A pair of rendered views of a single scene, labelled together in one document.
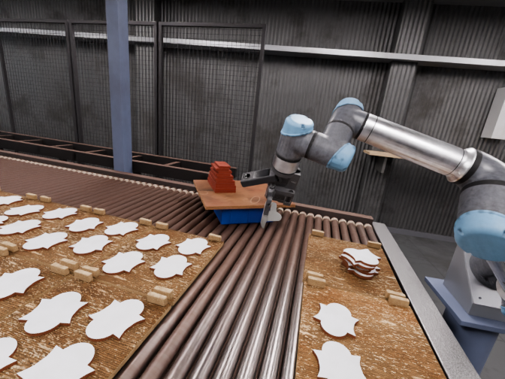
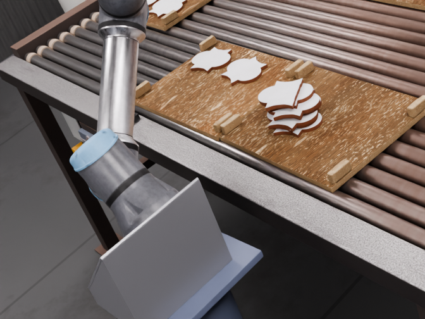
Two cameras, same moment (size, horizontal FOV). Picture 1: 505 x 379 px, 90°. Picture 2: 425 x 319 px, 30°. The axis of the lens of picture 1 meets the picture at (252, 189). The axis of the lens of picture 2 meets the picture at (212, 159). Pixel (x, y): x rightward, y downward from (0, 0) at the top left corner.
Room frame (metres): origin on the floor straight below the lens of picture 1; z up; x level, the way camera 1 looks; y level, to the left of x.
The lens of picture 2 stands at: (2.01, -1.70, 2.03)
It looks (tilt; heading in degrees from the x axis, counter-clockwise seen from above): 34 degrees down; 140
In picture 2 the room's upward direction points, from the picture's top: 22 degrees counter-clockwise
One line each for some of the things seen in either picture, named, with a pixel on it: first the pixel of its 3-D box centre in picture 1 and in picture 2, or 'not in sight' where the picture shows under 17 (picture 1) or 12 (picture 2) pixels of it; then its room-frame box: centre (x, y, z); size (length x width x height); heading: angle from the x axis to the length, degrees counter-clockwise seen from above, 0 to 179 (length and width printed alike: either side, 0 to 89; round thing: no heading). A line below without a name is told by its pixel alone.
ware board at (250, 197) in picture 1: (240, 192); not in sight; (1.48, 0.07, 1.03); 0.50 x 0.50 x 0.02; 21
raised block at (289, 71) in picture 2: (316, 281); (294, 68); (0.77, -0.26, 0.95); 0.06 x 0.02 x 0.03; 77
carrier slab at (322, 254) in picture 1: (347, 262); (322, 122); (0.96, -0.44, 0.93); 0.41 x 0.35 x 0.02; 166
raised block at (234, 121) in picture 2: (394, 295); (231, 124); (0.74, -0.52, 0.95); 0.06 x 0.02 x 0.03; 76
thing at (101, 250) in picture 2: not in sight; (72, 170); (-0.39, -0.37, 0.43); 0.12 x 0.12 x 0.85; 77
